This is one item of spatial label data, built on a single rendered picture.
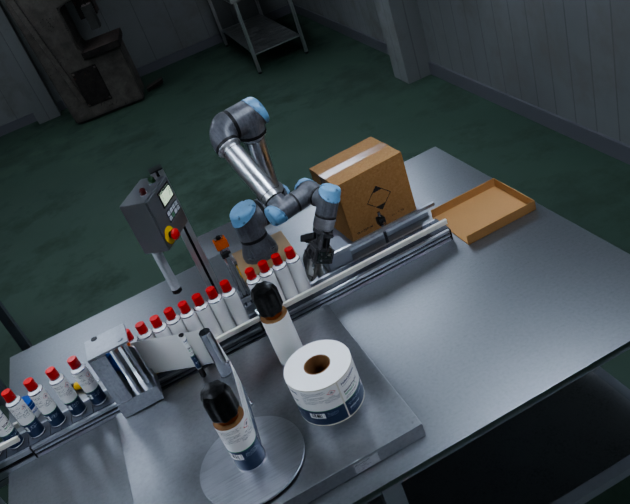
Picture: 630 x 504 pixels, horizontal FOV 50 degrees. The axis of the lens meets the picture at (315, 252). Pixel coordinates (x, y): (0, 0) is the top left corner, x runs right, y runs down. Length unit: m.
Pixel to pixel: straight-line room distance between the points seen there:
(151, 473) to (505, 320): 1.16
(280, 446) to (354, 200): 1.06
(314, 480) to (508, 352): 0.68
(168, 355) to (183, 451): 0.35
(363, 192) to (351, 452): 1.11
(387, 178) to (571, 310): 0.89
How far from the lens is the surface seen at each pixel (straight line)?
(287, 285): 2.39
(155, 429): 2.25
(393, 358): 2.17
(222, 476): 1.99
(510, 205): 2.71
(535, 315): 2.20
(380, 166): 2.62
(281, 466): 1.93
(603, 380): 2.83
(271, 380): 2.19
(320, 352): 1.98
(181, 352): 2.29
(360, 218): 2.66
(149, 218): 2.18
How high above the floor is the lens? 2.30
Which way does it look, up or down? 32 degrees down
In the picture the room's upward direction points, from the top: 21 degrees counter-clockwise
